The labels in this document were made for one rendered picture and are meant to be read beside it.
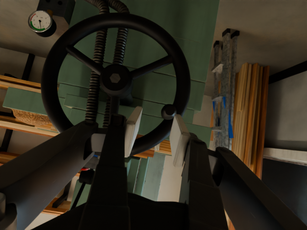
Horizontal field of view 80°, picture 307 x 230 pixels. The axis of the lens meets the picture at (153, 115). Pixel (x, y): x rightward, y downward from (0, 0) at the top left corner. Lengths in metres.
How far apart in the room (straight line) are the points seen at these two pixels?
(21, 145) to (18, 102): 2.76
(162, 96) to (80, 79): 0.24
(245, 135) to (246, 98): 0.36
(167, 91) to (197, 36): 0.20
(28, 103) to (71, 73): 0.15
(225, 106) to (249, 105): 0.61
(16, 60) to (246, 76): 3.24
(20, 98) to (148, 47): 0.40
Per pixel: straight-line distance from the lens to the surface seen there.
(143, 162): 0.88
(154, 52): 0.59
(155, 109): 0.54
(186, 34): 0.62
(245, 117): 1.96
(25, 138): 3.37
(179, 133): 0.15
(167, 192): 3.19
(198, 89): 0.57
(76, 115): 0.47
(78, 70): 0.60
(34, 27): 0.62
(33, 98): 0.63
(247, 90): 2.02
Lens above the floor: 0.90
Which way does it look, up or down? 7 degrees down
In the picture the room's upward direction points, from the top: 169 degrees counter-clockwise
